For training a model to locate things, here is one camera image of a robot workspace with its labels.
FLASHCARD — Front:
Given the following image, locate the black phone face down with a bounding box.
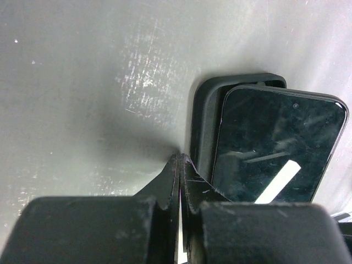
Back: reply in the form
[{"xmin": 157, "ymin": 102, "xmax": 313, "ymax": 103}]
[{"xmin": 212, "ymin": 85, "xmax": 348, "ymax": 204}]

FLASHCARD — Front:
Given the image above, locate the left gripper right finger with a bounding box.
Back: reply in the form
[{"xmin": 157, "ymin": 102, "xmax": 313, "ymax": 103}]
[{"xmin": 180, "ymin": 155, "xmax": 349, "ymax": 263}]

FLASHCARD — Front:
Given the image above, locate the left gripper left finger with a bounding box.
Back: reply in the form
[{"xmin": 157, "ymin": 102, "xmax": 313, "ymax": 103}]
[{"xmin": 1, "ymin": 154, "xmax": 180, "ymax": 263}]

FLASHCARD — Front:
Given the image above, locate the black phone case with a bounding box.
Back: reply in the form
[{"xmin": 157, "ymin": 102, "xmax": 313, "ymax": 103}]
[{"xmin": 190, "ymin": 73, "xmax": 287, "ymax": 182}]

